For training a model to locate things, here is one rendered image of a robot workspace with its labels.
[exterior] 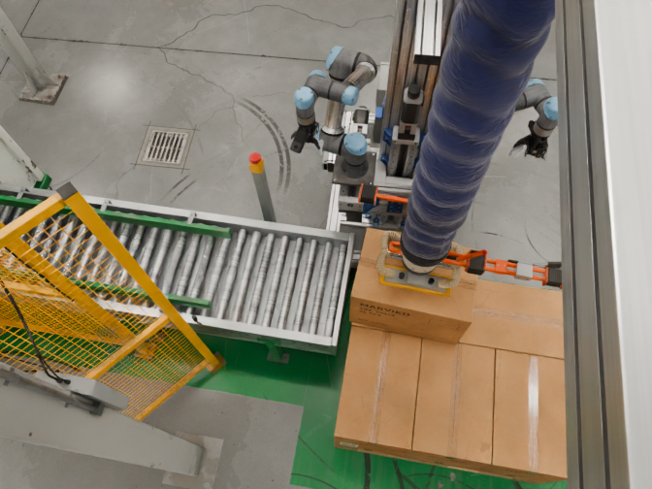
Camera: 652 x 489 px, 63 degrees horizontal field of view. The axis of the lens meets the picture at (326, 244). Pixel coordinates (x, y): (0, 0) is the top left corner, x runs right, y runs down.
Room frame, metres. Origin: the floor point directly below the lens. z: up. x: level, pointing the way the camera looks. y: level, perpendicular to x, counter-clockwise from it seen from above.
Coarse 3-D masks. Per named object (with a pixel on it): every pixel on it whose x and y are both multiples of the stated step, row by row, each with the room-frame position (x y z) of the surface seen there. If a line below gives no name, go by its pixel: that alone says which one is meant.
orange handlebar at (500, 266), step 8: (392, 200) 1.32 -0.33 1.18; (400, 200) 1.32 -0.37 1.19; (392, 248) 1.06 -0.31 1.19; (456, 256) 1.01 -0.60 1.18; (456, 264) 0.97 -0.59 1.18; (464, 264) 0.96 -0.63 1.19; (496, 264) 0.95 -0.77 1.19; (504, 264) 0.95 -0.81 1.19; (512, 264) 0.95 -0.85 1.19; (496, 272) 0.92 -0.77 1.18; (504, 272) 0.91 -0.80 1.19; (512, 272) 0.91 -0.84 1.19; (544, 272) 0.91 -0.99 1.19
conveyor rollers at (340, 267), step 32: (128, 224) 1.61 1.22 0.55; (0, 256) 1.43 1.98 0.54; (160, 256) 1.38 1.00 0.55; (192, 256) 1.37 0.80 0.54; (224, 256) 1.37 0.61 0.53; (192, 288) 1.17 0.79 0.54; (224, 288) 1.16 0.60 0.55; (256, 288) 1.15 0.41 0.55; (288, 288) 1.14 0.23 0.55; (320, 288) 1.13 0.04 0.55
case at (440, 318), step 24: (360, 264) 1.10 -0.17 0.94; (360, 288) 0.96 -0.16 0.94; (384, 288) 0.96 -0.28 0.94; (456, 288) 0.94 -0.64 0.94; (360, 312) 0.91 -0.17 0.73; (384, 312) 0.88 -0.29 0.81; (408, 312) 0.84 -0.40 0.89; (432, 312) 0.82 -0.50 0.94; (456, 312) 0.82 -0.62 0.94; (432, 336) 0.80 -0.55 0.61; (456, 336) 0.77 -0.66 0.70
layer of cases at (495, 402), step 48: (480, 288) 1.09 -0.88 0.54; (528, 288) 1.07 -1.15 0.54; (384, 336) 0.83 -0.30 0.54; (480, 336) 0.81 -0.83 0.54; (528, 336) 0.80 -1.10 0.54; (384, 384) 0.57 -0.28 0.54; (432, 384) 0.55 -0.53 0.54; (480, 384) 0.54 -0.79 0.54; (528, 384) 0.53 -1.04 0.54; (336, 432) 0.34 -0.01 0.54; (384, 432) 0.33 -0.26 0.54; (432, 432) 0.32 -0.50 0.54; (480, 432) 0.31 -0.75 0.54; (528, 432) 0.30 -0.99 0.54
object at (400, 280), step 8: (400, 272) 0.99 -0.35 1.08; (384, 280) 0.95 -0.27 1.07; (392, 280) 0.94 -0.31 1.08; (400, 280) 0.94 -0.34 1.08; (432, 280) 0.93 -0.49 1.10; (408, 288) 0.90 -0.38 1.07; (416, 288) 0.90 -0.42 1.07; (424, 288) 0.90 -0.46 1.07; (432, 288) 0.90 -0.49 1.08; (440, 288) 0.89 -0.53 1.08; (448, 288) 0.89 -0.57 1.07; (448, 296) 0.86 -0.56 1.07
